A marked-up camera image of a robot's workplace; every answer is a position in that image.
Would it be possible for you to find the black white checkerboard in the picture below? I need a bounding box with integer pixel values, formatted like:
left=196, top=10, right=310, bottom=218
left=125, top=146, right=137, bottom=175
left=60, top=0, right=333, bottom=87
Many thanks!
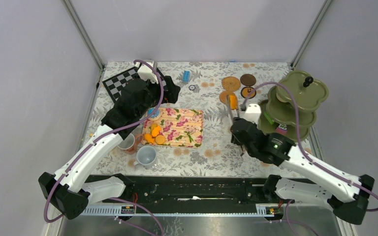
left=102, top=67, right=181, bottom=104

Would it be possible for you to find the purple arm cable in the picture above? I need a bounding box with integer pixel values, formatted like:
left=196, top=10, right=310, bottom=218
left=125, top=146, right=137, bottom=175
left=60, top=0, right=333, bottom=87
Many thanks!
left=43, top=59, right=165, bottom=236
left=241, top=81, right=378, bottom=236

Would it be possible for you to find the purple cake slice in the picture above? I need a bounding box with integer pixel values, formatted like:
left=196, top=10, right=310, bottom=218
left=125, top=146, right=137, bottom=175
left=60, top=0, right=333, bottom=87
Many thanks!
left=276, top=124, right=287, bottom=135

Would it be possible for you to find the white mug with red handle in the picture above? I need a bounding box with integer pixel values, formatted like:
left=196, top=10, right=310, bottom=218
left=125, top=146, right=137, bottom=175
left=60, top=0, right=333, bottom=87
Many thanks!
left=118, top=134, right=143, bottom=155

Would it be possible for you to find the white mug front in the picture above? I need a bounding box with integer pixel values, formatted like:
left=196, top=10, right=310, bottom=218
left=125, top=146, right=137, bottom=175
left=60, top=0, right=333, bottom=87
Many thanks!
left=133, top=146, right=158, bottom=169

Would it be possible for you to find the black orange face coaster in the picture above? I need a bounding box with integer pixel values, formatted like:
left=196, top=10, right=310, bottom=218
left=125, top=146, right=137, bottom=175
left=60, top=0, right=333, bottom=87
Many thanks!
left=240, top=87, right=257, bottom=99

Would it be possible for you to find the floral serving tray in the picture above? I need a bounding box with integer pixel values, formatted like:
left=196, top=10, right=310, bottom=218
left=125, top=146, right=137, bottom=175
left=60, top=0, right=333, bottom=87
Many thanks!
left=142, top=108, right=204, bottom=148

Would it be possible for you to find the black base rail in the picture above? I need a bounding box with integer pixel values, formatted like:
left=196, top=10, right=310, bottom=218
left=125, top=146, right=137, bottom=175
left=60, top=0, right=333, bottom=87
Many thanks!
left=84, top=174, right=296, bottom=216

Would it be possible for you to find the dark brown coaster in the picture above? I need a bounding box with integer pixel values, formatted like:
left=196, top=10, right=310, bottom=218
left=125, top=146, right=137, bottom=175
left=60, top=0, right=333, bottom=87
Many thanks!
left=240, top=74, right=256, bottom=87

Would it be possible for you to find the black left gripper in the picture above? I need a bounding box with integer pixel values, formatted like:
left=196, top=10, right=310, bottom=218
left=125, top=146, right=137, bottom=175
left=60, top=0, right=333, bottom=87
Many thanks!
left=136, top=76, right=181, bottom=118

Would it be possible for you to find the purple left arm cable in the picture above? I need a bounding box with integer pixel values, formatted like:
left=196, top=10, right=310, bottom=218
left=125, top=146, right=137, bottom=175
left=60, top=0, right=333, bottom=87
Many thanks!
left=43, top=59, right=165, bottom=236

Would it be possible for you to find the round brown cookie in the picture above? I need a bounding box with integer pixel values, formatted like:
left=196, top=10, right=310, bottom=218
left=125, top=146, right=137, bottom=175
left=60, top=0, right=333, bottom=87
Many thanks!
left=155, top=135, right=166, bottom=145

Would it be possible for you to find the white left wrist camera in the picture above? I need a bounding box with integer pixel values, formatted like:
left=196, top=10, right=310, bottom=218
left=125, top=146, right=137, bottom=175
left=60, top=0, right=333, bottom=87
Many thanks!
left=134, top=62, right=158, bottom=84

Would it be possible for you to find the woven tan coaster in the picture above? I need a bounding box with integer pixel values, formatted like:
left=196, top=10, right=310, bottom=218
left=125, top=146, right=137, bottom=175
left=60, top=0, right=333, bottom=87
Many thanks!
left=221, top=76, right=241, bottom=91

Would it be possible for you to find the plain orange coaster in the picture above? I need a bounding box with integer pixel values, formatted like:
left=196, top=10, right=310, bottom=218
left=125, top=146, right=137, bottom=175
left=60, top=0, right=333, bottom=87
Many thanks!
left=219, top=90, right=236, bottom=104

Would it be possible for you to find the blue toy brick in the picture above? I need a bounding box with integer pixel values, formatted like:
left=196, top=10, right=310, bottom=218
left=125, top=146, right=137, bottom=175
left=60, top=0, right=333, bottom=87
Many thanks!
left=182, top=71, right=190, bottom=84

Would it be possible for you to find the blue donut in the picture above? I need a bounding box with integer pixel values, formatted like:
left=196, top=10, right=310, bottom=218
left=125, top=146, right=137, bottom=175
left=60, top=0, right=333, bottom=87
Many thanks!
left=147, top=108, right=160, bottom=121

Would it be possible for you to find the green three-tier stand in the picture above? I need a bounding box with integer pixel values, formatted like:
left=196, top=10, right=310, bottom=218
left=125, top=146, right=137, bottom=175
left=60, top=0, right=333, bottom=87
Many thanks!
left=258, top=70, right=329, bottom=142

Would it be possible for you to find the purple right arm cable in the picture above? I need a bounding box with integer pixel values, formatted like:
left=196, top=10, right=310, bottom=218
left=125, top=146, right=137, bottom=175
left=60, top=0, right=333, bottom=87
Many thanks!
left=241, top=81, right=378, bottom=236

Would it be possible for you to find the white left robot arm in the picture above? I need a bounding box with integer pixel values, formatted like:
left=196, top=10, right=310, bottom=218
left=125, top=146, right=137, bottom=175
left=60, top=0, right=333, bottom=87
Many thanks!
left=38, top=76, right=181, bottom=223

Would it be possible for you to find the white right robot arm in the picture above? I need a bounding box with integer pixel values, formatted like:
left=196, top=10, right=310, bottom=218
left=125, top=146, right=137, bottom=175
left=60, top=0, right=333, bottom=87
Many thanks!
left=230, top=118, right=375, bottom=225

